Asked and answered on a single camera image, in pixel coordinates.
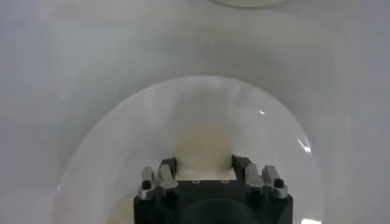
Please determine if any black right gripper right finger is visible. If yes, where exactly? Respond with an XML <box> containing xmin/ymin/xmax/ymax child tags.
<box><xmin>232</xmin><ymin>154</ymin><xmax>289</xmax><ymax>199</ymax></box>

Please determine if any white steamed baozi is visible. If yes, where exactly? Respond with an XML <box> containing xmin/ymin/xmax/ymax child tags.
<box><xmin>174</xmin><ymin>126</ymin><xmax>238</xmax><ymax>181</ymax></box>

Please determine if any round white plate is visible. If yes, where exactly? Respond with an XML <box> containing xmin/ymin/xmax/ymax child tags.
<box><xmin>53</xmin><ymin>75</ymin><xmax>324</xmax><ymax>224</ymax></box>

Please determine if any cream electric cooker base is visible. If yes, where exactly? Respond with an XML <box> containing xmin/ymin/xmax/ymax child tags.
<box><xmin>210</xmin><ymin>0</ymin><xmax>289</xmax><ymax>8</ymax></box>

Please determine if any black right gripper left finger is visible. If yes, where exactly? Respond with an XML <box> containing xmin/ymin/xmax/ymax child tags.
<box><xmin>138</xmin><ymin>156</ymin><xmax>179</xmax><ymax>200</ymax></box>

